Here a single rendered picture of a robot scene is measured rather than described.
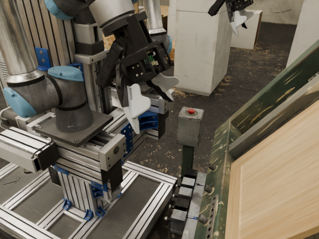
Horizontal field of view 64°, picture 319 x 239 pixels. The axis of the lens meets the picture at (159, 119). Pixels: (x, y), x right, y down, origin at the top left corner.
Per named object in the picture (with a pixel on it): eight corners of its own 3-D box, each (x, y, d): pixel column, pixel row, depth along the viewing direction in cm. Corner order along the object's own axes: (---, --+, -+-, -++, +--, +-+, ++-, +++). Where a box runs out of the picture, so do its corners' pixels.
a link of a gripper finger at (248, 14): (258, 24, 105) (249, 7, 99) (243, 30, 109) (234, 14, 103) (257, 18, 106) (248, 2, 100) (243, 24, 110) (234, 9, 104)
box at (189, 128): (181, 133, 150) (182, 105, 140) (201, 136, 147) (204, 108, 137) (176, 145, 140) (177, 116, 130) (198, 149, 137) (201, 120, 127)
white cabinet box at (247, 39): (231, 41, 610) (236, 8, 572) (256, 44, 587) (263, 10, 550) (226, 46, 575) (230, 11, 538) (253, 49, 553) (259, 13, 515)
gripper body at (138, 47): (157, 80, 45) (126, 13, 42) (123, 92, 50) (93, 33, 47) (175, 67, 51) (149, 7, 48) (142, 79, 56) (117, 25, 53)
